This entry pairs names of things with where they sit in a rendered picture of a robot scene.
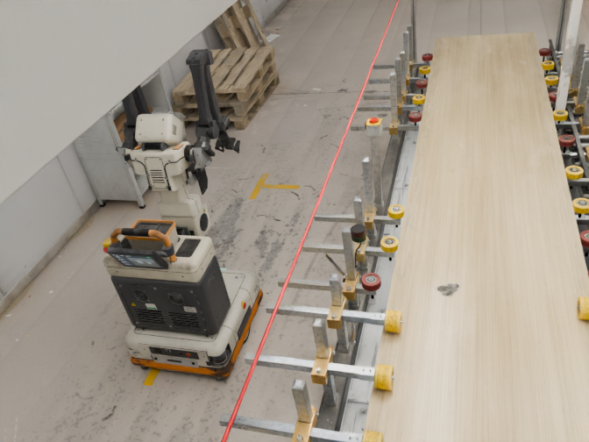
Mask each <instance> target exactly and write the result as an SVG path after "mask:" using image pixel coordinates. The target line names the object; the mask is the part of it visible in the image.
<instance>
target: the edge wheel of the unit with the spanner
mask: <svg viewBox="0 0 589 442"><path fill-rule="evenodd" d="M361 281H362V287H363V289H365V290H367V291H376V290H378V289H379V288H380V286H381V279H380V276H379V275H378V274H375V273H369V274H365V275H364V276H363V277H362V279H361Z"/></svg>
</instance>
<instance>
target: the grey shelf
mask: <svg viewBox="0 0 589 442"><path fill-rule="evenodd" d="M158 75H159V76H158ZM160 84H161V85H160ZM140 86H141V89H142V91H143V94H144V97H145V101H146V104H147V105H150V106H151V107H152V108H153V112H152V114H172V115H173V116H174V113H173V109H172V106H171V104H170V101H169V97H168V94H167V89H166V86H165V83H164V80H163V77H162V74H161V72H160V68H158V69H157V70H156V71H155V72H154V73H152V74H151V75H150V76H149V77H148V78H146V79H145V80H144V81H143V82H142V83H140ZM161 86H162V88H161ZM163 92H164V93H163ZM164 95H165V96H164ZM165 98H166V99H165ZM167 106H168V108H167ZM123 112H124V106H123V102H122V100H121V101H120V102H119V103H118V104H117V105H115V106H114V107H113V108H112V109H111V110H109V111H108V112H107V113H106V114H105V115H104V116H102V117H101V118H100V119H99V120H98V121H96V122H95V123H94V124H93V125H92V126H91V127H89V129H88V130H87V131H85V132H84V133H83V134H82V135H81V136H80V137H79V138H77V139H76V140H75V141H74V142H73V144H74V146H75V150H76V152H77V153H78V156H79V158H80V160H81V162H82V165H83V167H84V170H85V172H86V174H87V176H88V178H89V181H90V184H91V186H92V188H93V190H94V192H95V194H96V198H97V200H98V202H99V203H100V204H99V205H100V207H104V206H105V205H106V203H103V202H102V200H101V199H103V200H125V201H138V205H139V208H140V209H144V208H145V203H144V200H143V198H142V195H143V194H144V193H145V191H146V190H147V189H148V184H147V180H146V177H145V175H138V174H136V173H135V171H134V168H133V166H132V167H131V168H123V166H122V162H121V160H120V156H119V153H118V151H116V147H122V144H123V142H124V141H123V142H121V139H120V138H119V135H118V132H117V128H116V126H115V124H114V121H113V120H114V119H116V118H117V117H118V116H119V115H121V114H122V113H123ZM111 135H112V136H111ZM114 136H115V137H114ZM114 142H115V143H114ZM120 144H121V145H120ZM92 179H93V180H92ZM136 198H137V199H136ZM140 204H141V205H140Z"/></svg>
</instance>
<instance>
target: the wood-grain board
mask: <svg viewBox="0 0 589 442"><path fill-rule="evenodd" d="M448 283H457V284H458V285H459V288H458V291H456V292H455V293H454V295H450V296H442V292H439V291H437V289H438V286H440V285H447V284H448ZM579 296H584V297H589V277H588V273H587V269H586V264H585V257H584V254H583V249H582V245H581V241H580V237H579V233H578V226H577V221H576V218H575V213H574V209H573V205H572V201H571V194H570V190H569V185H568V182H567V177H566V173H565V169H564V162H563V158H562V154H561V150H560V145H559V142H558V137H557V130H556V126H555V122H554V118H553V114H552V109H551V106H550V99H549V94H548V90H547V86H546V82H545V78H544V74H543V66H542V63H541V58H540V54H539V50H538V46H537V42H536V35H535V33H534V32H522V33H506V34H489V35H473V36H457V37H441V38H436V43H435V48H434V53H433V58H432V62H431V68H430V72H429V81H428V87H427V91H426V96H425V101H424V105H423V111H422V120H421V124H420V130H419V134H418V140H417V144H416V150H415V158H414V163H413V167H412V173H411V177H410V183H409V187H408V196H407V201H406V206H405V211H404V216H403V221H402V226H401V235H400V239H399V245H398V249H397V254H396V259H395V264H394V273H393V278H392V283H391V288H390V293H389V297H388V303H387V310H400V311H401V312H402V324H401V332H400V333H398V332H389V331H385V326H383V331H382V336H381V341H380V349H379V355H378V359H377V364H383V365H391V366H394V384H393V388H392V390H386V389H376V388H375V387H374V382H373V388H372V393H371V398H370V402H369V408H368V412H367V418H366V422H365V431H377V432H382V433H383V434H384V442H589V320H584V319H578V317H577V300H578V297H579Z"/></svg>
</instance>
